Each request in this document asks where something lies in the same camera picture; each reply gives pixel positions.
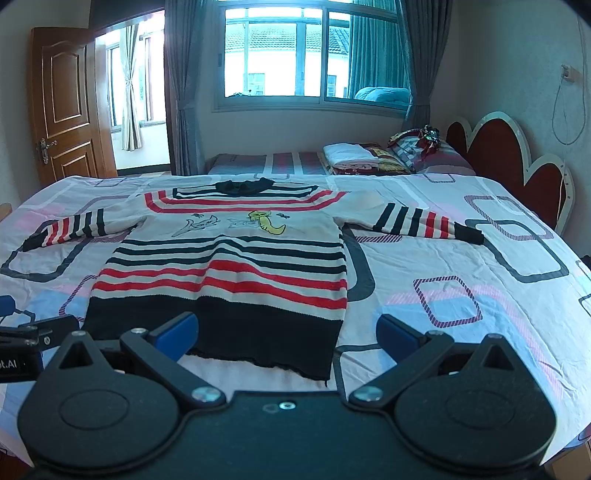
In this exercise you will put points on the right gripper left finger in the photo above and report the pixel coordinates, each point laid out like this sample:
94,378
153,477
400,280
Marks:
110,404

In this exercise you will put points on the teal cushion on windowsill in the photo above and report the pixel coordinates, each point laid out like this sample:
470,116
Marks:
388,97

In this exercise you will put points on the folded white red blanket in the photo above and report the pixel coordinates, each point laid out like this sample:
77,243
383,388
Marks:
363,159

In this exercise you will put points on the red white headboard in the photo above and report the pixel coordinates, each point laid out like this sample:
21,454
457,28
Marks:
497,148

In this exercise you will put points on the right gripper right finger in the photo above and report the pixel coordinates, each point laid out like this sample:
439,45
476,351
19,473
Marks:
458,404

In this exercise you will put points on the brown wooden door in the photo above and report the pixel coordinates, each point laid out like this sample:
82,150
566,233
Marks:
68,108

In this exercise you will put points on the wall socket with cable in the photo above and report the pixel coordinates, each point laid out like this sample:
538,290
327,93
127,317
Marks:
569,110

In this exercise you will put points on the dark grey left curtain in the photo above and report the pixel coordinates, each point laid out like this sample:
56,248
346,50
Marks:
183,32

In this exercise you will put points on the striped knit sweater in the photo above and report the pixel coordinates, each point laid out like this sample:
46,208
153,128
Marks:
261,264

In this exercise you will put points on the dark grey right curtain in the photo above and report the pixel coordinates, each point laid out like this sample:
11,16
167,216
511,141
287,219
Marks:
425,25

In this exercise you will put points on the patterned bed sheet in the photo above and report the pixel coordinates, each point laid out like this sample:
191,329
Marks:
524,283

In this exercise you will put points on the striped plaid pillow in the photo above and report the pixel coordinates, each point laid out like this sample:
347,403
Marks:
423,151

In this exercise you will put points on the large bedroom window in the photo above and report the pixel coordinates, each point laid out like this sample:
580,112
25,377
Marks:
307,54

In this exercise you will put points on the dark grey curtain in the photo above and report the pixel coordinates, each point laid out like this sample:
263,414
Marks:
425,25
183,32

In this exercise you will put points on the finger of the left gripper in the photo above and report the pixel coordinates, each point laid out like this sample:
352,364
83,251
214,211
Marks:
50,333
7,305

